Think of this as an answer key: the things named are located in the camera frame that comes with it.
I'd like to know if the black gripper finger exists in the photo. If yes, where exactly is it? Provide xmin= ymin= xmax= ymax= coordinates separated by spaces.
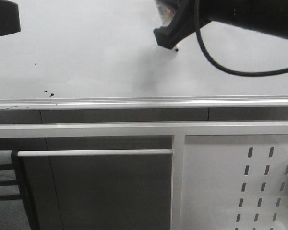
xmin=154 ymin=0 xmax=214 ymax=50
xmin=0 ymin=0 xmax=21 ymax=36

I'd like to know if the white perforated pegboard panel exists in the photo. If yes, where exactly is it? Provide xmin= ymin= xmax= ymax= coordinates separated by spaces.
xmin=181 ymin=135 xmax=288 ymax=230

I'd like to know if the dark grey panel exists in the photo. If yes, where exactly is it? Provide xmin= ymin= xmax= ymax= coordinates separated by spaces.
xmin=20 ymin=136 xmax=172 ymax=230

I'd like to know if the whiteboard with aluminium frame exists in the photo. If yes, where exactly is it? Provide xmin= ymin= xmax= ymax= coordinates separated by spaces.
xmin=0 ymin=0 xmax=288 ymax=110

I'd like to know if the white metal stand frame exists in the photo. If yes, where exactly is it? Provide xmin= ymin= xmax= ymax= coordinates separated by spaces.
xmin=0 ymin=122 xmax=288 ymax=230

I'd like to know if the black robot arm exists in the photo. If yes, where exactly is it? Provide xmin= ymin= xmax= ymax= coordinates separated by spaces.
xmin=154 ymin=0 xmax=288 ymax=49

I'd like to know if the white horizontal handle bar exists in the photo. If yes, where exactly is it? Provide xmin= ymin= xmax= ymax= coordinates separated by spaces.
xmin=17 ymin=149 xmax=173 ymax=157

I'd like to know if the white black whiteboard marker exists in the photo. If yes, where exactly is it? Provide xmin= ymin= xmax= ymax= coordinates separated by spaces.
xmin=173 ymin=44 xmax=179 ymax=52

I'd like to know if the black chair frame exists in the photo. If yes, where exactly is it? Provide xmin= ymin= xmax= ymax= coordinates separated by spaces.
xmin=0 ymin=150 xmax=39 ymax=230

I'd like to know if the black cable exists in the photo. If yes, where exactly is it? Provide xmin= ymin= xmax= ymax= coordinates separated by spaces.
xmin=193 ymin=0 xmax=288 ymax=77

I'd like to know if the red round magnet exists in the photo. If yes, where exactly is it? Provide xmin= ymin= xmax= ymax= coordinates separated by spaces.
xmin=155 ymin=0 xmax=178 ymax=26

